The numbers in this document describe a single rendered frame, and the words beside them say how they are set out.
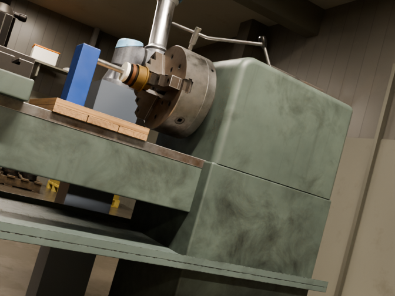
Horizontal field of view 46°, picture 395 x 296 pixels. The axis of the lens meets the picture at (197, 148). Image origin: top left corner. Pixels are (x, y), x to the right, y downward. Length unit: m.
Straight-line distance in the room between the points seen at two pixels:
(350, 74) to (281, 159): 3.29
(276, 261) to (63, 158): 0.87
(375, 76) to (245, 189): 3.21
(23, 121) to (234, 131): 0.67
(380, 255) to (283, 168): 2.47
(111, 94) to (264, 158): 0.75
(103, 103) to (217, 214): 0.76
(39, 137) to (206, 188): 0.55
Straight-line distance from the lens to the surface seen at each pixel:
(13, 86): 1.28
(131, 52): 2.13
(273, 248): 1.76
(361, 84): 4.77
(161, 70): 1.69
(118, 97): 2.05
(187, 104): 1.55
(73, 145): 1.39
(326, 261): 4.48
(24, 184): 7.38
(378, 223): 4.16
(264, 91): 1.65
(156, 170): 1.49
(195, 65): 1.59
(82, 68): 1.53
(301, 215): 1.82
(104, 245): 1.32
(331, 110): 1.87
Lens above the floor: 0.78
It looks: 4 degrees up
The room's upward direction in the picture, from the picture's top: 16 degrees clockwise
